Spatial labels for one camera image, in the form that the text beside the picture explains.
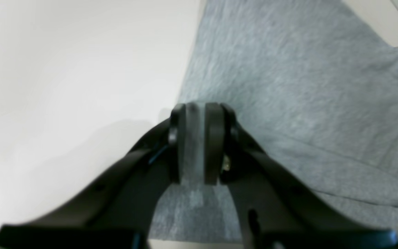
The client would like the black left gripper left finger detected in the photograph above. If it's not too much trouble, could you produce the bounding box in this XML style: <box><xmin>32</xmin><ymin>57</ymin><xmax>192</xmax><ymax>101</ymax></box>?
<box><xmin>0</xmin><ymin>103</ymin><xmax>187</xmax><ymax>249</ymax></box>

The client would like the grey T-shirt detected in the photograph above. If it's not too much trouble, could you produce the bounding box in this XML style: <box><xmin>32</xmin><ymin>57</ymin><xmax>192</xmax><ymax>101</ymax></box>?
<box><xmin>149</xmin><ymin>0</ymin><xmax>398</xmax><ymax>243</ymax></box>

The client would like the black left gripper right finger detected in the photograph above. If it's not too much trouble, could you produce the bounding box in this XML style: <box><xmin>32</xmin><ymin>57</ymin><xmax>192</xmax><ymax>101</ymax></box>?
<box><xmin>204</xmin><ymin>103</ymin><xmax>398</xmax><ymax>249</ymax></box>

